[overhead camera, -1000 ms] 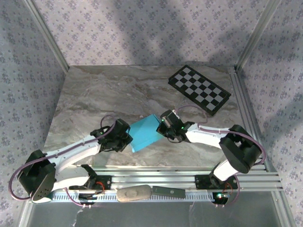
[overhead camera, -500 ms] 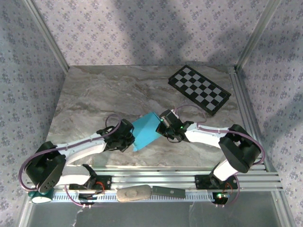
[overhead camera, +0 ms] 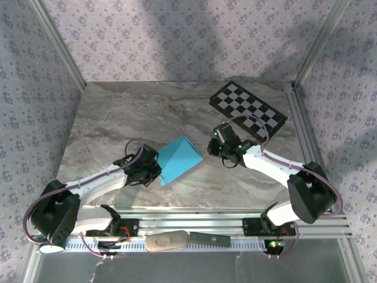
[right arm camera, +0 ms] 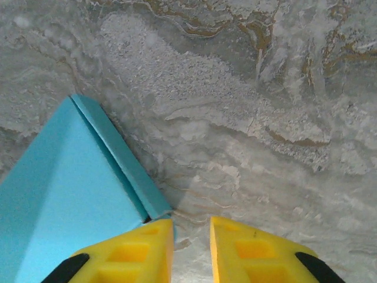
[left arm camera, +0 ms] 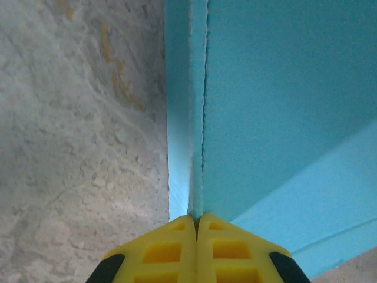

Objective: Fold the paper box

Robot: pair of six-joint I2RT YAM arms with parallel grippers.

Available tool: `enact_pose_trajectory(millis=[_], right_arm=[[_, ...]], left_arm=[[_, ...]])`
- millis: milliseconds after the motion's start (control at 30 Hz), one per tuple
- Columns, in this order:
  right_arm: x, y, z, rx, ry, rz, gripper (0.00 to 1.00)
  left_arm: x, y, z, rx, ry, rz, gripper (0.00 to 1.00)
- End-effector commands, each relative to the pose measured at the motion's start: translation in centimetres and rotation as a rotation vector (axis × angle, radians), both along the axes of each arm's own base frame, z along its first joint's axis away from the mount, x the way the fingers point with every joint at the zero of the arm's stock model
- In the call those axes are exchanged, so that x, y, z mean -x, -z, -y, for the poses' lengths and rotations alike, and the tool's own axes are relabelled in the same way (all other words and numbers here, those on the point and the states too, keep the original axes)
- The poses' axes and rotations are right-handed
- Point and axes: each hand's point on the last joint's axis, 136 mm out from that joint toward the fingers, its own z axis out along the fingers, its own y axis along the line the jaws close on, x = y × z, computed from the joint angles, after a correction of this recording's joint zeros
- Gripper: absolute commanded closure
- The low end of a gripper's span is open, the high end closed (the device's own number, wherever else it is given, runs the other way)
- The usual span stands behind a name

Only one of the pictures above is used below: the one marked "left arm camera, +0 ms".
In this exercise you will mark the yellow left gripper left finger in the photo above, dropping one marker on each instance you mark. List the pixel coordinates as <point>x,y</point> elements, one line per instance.
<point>165,265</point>

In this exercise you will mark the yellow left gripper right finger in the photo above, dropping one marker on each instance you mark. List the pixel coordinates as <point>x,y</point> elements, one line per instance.
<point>235,265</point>

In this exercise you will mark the blue and white paper box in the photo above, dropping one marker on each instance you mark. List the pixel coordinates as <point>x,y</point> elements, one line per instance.
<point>279,103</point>

